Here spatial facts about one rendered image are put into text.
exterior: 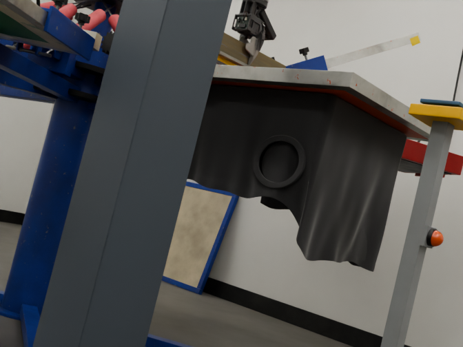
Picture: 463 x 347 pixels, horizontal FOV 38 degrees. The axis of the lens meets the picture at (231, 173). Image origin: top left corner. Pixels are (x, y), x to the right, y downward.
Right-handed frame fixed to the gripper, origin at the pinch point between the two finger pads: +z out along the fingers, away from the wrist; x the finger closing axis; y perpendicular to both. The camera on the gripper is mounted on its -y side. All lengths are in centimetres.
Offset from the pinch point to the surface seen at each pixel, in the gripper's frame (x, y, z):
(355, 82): 61, 27, 12
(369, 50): -5, -79, -32
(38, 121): -412, -190, 9
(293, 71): 43, 29, 11
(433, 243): 83, 13, 45
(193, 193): -196, -195, 42
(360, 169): 52, 0, 29
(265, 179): 37, 22, 39
